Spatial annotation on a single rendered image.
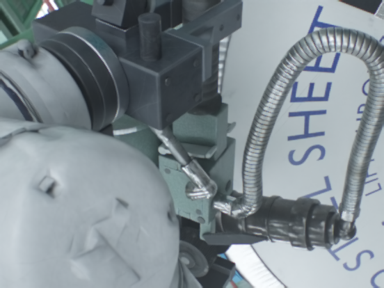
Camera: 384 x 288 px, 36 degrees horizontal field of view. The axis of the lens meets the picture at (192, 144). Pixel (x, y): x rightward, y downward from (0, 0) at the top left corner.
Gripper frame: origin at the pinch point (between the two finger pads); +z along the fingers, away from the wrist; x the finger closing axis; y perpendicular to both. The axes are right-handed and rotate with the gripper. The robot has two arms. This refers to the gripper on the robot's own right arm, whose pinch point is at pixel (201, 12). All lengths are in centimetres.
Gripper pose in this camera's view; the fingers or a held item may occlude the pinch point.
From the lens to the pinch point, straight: 52.6
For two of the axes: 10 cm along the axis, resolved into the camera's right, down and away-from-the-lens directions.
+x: -7.9, -3.8, 4.9
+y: 0.0, -7.9, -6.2
